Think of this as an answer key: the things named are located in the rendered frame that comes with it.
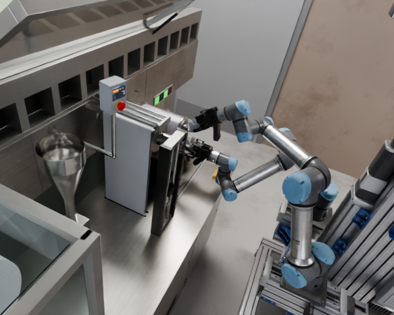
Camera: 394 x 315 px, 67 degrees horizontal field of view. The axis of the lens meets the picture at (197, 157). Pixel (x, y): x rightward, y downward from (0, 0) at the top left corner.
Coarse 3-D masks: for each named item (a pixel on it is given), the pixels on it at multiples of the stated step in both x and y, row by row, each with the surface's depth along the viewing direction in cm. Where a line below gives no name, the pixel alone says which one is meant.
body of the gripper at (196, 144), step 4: (196, 140) 172; (200, 140) 171; (192, 144) 167; (196, 144) 168; (200, 144) 169; (204, 144) 170; (196, 148) 167; (200, 148) 168; (204, 148) 169; (208, 148) 168; (212, 148) 168; (196, 152) 169; (200, 152) 170; (204, 152) 169; (208, 152) 167; (196, 156) 170; (200, 156) 171; (208, 156) 167; (208, 160) 169
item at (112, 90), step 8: (104, 80) 91; (112, 80) 92; (120, 80) 93; (104, 88) 90; (112, 88) 89; (120, 88) 92; (104, 96) 92; (112, 96) 91; (120, 96) 94; (104, 104) 94; (112, 104) 93; (120, 104) 94; (112, 112) 94
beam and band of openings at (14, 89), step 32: (160, 32) 168; (192, 32) 219; (64, 64) 111; (96, 64) 128; (128, 64) 164; (0, 96) 92; (32, 96) 112; (64, 96) 128; (0, 128) 104; (32, 128) 108
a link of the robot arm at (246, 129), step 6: (240, 120) 140; (246, 120) 141; (252, 120) 146; (234, 126) 143; (240, 126) 141; (246, 126) 141; (252, 126) 143; (258, 126) 145; (240, 132) 141; (246, 132) 140; (252, 132) 143; (240, 138) 142; (246, 138) 141; (252, 138) 143
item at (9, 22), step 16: (16, 0) 46; (32, 0) 48; (48, 0) 50; (64, 0) 53; (80, 0) 56; (96, 0) 60; (112, 0) 64; (128, 0) 72; (192, 0) 140; (0, 16) 49; (16, 16) 48; (32, 16) 48; (48, 16) 53; (160, 16) 151; (0, 32) 51; (16, 32) 53; (128, 32) 144; (80, 48) 119; (32, 64) 101
